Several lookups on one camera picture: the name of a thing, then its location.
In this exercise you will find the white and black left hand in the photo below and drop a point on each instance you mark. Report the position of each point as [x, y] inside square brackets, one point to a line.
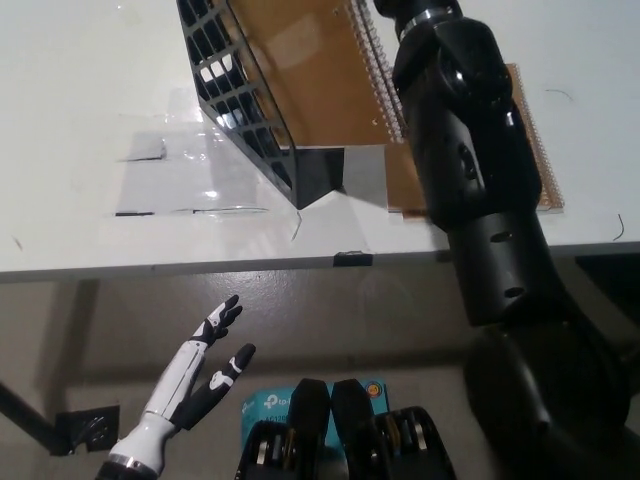
[175, 390]

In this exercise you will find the black right hand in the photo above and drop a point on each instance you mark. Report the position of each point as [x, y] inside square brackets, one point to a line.
[415, 7]

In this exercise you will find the brown spiral notebook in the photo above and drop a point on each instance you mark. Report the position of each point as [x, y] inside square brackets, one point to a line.
[325, 75]
[405, 185]

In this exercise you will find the black mesh book holder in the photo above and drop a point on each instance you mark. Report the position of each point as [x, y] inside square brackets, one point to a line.
[315, 175]

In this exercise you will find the teal TP-Link box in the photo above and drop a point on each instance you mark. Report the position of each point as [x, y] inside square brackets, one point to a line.
[270, 402]

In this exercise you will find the black taped floor plate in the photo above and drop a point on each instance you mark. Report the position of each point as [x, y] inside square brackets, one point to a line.
[87, 430]

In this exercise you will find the grey upright table leg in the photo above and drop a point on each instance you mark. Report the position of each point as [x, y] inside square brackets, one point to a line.
[82, 325]

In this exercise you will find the black slanted table leg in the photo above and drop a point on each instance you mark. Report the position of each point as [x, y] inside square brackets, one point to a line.
[25, 415]

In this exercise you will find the black robot torso blocks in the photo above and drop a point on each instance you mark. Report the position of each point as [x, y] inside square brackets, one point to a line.
[350, 440]

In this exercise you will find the clear plastic sheet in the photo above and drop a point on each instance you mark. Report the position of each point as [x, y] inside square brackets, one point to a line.
[165, 187]

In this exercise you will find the black tape piece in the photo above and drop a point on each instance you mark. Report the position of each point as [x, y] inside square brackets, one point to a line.
[352, 259]

